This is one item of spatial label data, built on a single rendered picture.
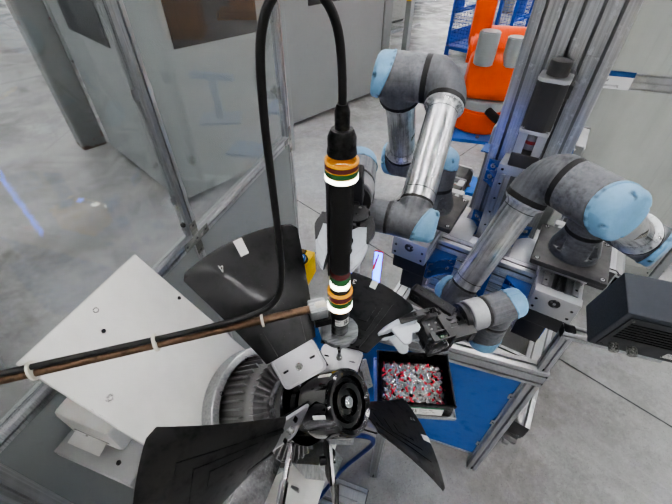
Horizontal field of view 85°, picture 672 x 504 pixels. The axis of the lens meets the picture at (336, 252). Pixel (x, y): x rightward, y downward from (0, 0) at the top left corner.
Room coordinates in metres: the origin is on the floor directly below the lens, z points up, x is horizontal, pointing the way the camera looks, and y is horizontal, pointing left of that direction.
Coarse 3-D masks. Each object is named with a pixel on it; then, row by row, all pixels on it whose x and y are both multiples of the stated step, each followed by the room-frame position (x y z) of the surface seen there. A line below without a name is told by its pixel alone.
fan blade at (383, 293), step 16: (352, 272) 0.67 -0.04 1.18; (368, 288) 0.62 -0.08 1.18; (384, 288) 0.63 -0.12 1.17; (352, 304) 0.56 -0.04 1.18; (368, 304) 0.56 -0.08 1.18; (384, 304) 0.57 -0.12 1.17; (400, 304) 0.58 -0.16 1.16; (368, 320) 0.51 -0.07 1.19; (384, 320) 0.52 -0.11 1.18; (368, 336) 0.47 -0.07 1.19; (384, 336) 0.47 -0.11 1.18
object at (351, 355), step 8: (328, 352) 0.43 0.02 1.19; (336, 352) 0.43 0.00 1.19; (344, 352) 0.43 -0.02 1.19; (352, 352) 0.43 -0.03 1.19; (360, 352) 0.42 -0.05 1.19; (328, 360) 0.41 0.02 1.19; (336, 360) 0.41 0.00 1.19; (344, 360) 0.41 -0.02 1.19; (352, 360) 0.41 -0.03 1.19; (360, 360) 0.40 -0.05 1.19; (328, 368) 0.39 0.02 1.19; (336, 368) 0.39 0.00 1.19; (352, 368) 0.39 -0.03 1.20
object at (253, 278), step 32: (288, 224) 0.57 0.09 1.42; (224, 256) 0.48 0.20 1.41; (256, 256) 0.49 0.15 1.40; (288, 256) 0.51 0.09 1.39; (192, 288) 0.43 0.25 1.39; (224, 288) 0.44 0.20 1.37; (256, 288) 0.45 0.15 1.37; (288, 288) 0.46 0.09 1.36; (288, 320) 0.41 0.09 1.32; (256, 352) 0.37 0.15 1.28; (288, 352) 0.37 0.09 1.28
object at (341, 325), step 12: (336, 108) 0.41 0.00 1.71; (348, 108) 0.41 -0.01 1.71; (336, 120) 0.40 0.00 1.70; (348, 120) 0.41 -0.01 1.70; (336, 132) 0.40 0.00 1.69; (348, 132) 0.40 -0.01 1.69; (336, 144) 0.39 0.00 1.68; (348, 144) 0.39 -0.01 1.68; (336, 156) 0.39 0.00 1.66; (348, 156) 0.39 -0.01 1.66; (348, 312) 0.40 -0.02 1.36; (336, 324) 0.39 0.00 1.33
